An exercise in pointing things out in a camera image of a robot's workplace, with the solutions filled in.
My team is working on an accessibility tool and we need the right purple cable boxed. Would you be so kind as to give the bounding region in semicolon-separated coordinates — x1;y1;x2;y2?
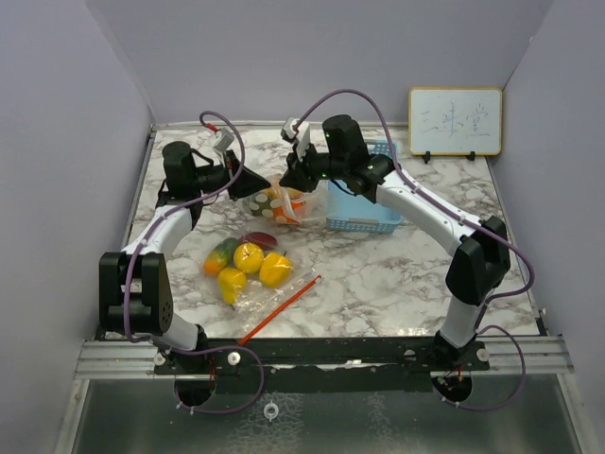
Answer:
295;89;535;411

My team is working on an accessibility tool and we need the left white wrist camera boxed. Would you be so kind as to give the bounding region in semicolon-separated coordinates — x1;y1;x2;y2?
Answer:
210;130;234;154

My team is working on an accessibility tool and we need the green avocado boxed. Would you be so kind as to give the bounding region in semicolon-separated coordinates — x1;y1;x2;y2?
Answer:
243;191;274;218

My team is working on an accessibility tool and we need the yellow orange fruit front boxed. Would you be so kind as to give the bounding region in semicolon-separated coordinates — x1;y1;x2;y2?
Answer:
263;187;284;200

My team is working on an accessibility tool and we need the small whiteboard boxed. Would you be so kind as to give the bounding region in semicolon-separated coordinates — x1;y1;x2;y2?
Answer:
408;87;503;157

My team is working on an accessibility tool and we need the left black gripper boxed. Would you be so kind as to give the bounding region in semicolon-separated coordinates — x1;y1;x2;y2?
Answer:
190;148;269;201

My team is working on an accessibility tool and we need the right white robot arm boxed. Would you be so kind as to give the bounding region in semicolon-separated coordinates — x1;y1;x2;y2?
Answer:
280;114;510;370

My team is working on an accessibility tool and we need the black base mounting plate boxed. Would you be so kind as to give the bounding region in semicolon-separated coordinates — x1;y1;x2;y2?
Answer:
154;337;490;394

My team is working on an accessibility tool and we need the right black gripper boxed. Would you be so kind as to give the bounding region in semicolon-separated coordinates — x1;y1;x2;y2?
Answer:
282;139;349;193

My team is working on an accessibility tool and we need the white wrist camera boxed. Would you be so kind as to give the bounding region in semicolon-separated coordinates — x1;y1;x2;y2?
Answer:
281;116;311;162
210;130;234;154

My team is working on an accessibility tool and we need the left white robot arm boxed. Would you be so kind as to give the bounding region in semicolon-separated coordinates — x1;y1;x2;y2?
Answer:
98;141;270;374

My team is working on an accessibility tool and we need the blue perforated plastic basket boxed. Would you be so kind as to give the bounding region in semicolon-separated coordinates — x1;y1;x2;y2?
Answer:
325;140;404;236

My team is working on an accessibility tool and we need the clear bag white zipper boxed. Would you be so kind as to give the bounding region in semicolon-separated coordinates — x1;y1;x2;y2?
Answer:
239;174;328;225

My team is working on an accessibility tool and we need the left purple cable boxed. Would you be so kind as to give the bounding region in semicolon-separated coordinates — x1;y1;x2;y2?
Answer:
123;111;267;416

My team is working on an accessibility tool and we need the yellow pear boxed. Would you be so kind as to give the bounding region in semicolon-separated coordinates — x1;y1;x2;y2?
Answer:
217;268;248;306
233;243;265;274

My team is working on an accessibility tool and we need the red zipper clear bag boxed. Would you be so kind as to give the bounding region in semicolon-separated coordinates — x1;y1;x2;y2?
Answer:
199;229;321;346

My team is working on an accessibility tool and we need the yellow bell pepper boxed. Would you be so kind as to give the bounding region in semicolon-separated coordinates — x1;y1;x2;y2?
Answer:
258;253;293;288

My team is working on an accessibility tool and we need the purple cable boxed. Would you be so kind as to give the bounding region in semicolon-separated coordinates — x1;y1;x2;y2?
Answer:
123;111;267;416
295;89;535;411

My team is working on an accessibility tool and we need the aluminium rail frame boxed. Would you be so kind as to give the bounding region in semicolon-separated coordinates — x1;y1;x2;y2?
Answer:
75;337;575;380

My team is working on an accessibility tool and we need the green orange mango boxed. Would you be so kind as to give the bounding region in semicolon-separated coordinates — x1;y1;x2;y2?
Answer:
202;237;240;276

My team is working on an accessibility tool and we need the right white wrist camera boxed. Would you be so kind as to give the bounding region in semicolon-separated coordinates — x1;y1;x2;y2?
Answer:
281;116;311;162

